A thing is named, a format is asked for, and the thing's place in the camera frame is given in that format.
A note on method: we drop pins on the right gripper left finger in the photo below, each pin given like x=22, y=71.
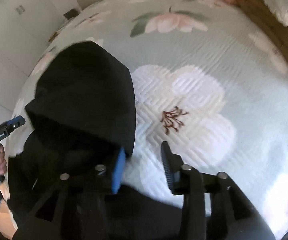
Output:
x=117, y=173

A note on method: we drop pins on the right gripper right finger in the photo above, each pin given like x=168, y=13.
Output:
x=172, y=167

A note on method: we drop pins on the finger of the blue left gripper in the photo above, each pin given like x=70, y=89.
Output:
x=16, y=122

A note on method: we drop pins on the black hooded long coat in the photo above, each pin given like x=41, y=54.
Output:
x=82, y=114

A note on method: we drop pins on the floral quilted bed cover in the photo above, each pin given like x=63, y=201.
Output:
x=207, y=80

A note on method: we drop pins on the white bedside table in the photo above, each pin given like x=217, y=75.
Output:
x=56, y=33

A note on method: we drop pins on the white wardrobe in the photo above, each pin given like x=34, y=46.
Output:
x=25, y=29

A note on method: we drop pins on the small dark clock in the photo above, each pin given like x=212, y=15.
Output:
x=73, y=13

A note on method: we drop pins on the pink folded quilt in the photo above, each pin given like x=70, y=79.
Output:
x=277, y=34

